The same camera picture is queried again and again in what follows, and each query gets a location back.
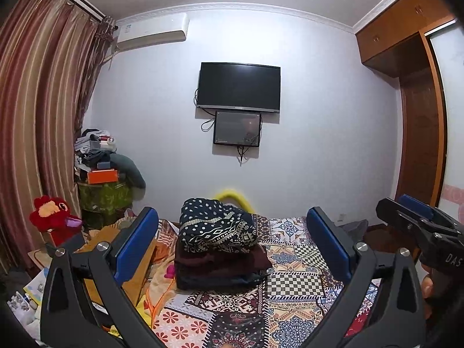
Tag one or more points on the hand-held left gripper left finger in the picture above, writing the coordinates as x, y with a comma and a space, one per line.
139, 239

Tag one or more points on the person's right hand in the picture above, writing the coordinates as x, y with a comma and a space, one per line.
427, 286

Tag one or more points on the small black wall monitor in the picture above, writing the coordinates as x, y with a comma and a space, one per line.
235, 128

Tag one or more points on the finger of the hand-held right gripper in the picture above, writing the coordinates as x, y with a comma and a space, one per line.
415, 203
397, 211

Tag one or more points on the red plush toy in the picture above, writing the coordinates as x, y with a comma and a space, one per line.
50, 212

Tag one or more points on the dark blue folded garment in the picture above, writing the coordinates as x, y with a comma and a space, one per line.
217, 282

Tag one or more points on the stack of picture books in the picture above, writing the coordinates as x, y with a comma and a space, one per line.
36, 282

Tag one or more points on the striped brown curtain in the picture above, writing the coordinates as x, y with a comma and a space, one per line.
36, 116

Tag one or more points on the wooden lap desk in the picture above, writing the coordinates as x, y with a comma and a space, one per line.
108, 232

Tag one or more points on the pile of clothes and boxes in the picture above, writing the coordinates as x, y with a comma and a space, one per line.
94, 148

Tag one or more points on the green patterned cloth cover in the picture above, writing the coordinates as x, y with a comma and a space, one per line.
105, 195

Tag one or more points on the maroon folded garment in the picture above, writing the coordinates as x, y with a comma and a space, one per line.
217, 261

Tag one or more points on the orange box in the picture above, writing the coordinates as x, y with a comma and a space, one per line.
102, 176

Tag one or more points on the black wall television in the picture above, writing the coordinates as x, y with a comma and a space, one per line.
239, 85

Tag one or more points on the patchwork bedspread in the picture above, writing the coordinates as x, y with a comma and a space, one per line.
290, 261

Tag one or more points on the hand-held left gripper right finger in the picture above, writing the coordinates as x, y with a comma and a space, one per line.
328, 239

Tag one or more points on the white paper bag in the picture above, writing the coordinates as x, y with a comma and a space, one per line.
23, 311

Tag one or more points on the white air conditioner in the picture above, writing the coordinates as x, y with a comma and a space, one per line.
152, 31

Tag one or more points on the navy patterned hooded jacket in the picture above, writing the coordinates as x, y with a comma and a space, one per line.
217, 232

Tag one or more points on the wooden overhead cabinet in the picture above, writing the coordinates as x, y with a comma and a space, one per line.
398, 25

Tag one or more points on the peach cartoon blanket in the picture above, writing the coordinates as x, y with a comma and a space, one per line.
163, 290

